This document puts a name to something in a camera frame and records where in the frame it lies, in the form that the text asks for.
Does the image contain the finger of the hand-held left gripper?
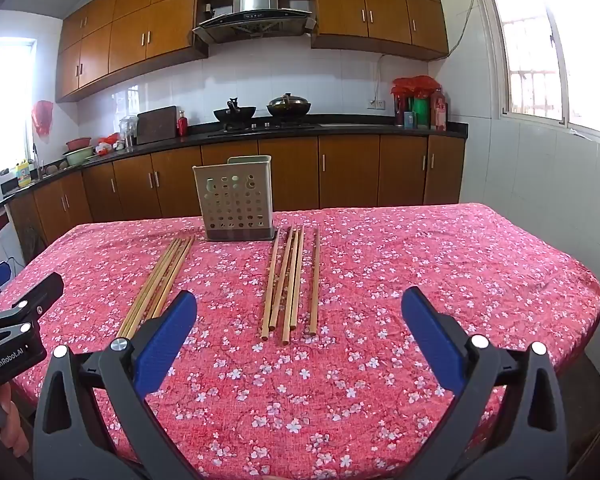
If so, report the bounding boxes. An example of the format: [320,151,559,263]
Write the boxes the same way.
[0,272,65,357]

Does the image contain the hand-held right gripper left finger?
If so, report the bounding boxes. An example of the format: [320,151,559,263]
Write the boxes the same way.
[32,290,203,480]

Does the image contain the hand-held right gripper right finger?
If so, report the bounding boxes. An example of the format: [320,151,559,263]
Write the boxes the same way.
[401,287,568,480]

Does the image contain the perforated grey chopstick holder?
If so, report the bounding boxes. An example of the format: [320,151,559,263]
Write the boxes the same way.
[192,155,277,242]

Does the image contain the person's left hand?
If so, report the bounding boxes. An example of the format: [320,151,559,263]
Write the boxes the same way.
[0,384,32,461]

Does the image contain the red floral tablecloth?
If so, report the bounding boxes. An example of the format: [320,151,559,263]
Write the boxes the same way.
[0,202,600,480]

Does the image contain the green basin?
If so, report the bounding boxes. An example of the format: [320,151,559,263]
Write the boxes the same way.
[62,146,98,167]

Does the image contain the hanging red plastic bag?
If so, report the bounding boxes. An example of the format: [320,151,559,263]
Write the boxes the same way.
[32,100,55,137]

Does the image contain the wooden base cabinets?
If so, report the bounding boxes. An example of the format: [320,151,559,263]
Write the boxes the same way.
[7,132,467,261]

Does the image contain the glass jar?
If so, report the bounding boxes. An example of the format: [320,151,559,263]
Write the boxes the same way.
[119,116,139,147]

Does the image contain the small kitchen window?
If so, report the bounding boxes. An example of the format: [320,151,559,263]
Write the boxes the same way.
[0,37,38,183]

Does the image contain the dark cutting board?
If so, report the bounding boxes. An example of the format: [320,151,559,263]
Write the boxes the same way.
[136,106,178,146]

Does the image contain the green container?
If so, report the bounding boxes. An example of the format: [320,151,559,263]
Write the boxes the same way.
[411,97,433,128]

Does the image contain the tall red bottle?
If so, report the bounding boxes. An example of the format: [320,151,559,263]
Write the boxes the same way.
[431,89,448,131]

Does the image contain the black kitchen countertop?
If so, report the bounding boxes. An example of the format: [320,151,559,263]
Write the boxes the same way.
[0,115,469,201]

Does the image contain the gas stove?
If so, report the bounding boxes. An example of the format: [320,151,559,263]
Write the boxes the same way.
[207,119,321,138]

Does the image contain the black wok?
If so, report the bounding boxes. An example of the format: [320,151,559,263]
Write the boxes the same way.
[213,96,257,123]

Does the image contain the red bag on containers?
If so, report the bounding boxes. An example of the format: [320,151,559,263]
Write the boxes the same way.
[391,76,438,98]

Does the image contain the wok with lid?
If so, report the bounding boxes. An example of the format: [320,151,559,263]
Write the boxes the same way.
[266,92,312,118]

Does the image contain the large side window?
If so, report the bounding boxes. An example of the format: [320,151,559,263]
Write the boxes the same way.
[472,0,600,141]

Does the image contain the wooden wall cabinets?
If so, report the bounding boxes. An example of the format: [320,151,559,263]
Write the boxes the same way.
[55,0,450,103]

